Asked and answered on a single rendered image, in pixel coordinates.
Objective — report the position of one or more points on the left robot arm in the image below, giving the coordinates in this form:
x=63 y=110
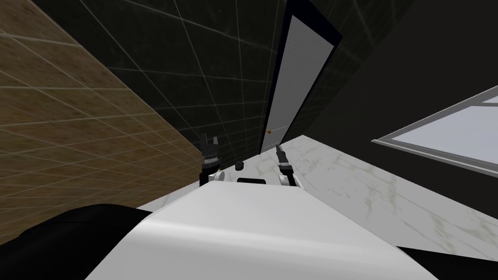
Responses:
x=58 y=245

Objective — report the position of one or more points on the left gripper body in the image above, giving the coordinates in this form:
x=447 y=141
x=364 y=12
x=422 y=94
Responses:
x=210 y=151

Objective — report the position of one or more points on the grey framed window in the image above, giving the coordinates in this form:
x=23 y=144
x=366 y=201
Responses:
x=455 y=136

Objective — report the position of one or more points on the grey door leaf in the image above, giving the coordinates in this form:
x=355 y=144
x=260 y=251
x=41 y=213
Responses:
x=299 y=85

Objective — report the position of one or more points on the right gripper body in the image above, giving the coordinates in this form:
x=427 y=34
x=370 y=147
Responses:
x=283 y=157

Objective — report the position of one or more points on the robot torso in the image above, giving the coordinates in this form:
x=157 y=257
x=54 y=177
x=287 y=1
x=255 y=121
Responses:
x=249 y=229

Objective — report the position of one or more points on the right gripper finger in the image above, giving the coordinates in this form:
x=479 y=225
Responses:
x=278 y=148

